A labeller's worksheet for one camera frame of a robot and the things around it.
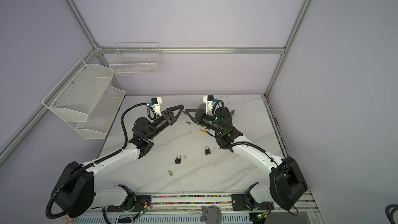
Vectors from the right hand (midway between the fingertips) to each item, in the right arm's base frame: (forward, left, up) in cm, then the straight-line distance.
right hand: (183, 112), depth 69 cm
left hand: (+2, 0, +1) cm, 3 cm away
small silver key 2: (+1, 0, -1) cm, 2 cm away
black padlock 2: (-4, -11, -32) cm, 34 cm away
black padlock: (-10, +6, -31) cm, 33 cm away
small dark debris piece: (+17, +2, -32) cm, 37 cm away
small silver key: (-16, +10, -33) cm, 38 cm away
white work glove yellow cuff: (+12, -8, -32) cm, 35 cm away
